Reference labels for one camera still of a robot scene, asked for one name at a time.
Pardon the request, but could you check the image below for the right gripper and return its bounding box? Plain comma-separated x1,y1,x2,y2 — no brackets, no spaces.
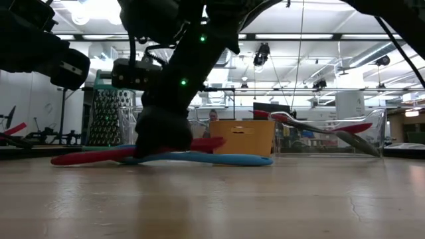
111,19,242,159

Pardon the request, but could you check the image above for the red slotted spatula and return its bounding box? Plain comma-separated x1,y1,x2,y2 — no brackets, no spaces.
50,136,227,167

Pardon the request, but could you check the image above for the red slotted spoon metal handle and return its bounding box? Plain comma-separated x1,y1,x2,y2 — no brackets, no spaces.
252,110,374,135

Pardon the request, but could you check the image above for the person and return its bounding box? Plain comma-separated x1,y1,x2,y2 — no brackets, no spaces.
202,109,220,139

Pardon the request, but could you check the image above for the teal steel box grater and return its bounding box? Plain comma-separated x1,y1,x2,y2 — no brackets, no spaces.
81,69,137,153

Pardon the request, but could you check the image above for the blue silicone spoon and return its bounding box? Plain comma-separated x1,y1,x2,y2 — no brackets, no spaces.
116,151,274,168

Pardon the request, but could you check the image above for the red black distant device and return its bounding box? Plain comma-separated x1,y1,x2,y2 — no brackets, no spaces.
0,105,34,149

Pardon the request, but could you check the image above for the black tripod equipment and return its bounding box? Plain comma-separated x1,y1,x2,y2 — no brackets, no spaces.
25,118,82,147

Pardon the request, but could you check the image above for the orange plastic bin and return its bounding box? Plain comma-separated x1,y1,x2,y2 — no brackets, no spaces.
208,119,276,158

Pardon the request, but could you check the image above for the black background monitor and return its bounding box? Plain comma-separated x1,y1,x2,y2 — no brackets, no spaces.
252,102,292,120

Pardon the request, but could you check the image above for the black ceiling spotlight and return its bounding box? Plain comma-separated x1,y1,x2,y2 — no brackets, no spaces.
311,77,328,90
252,42,271,67
374,54,391,66

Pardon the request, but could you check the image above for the white cylindrical column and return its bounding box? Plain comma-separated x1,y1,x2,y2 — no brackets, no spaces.
334,90,365,119

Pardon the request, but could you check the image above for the clear plastic bag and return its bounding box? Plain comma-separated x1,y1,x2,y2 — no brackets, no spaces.
384,142,425,151

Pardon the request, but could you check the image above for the black aluminium table frame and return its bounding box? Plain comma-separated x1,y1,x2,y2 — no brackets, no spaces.
0,145,425,163

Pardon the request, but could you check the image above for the black overhead frame bar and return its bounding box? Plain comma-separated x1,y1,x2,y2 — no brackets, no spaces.
54,32,425,42

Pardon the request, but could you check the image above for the thin hanging cable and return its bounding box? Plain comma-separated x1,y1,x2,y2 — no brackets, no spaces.
290,0,305,112

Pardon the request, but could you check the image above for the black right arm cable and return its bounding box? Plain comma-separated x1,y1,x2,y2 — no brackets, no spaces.
374,15,425,89

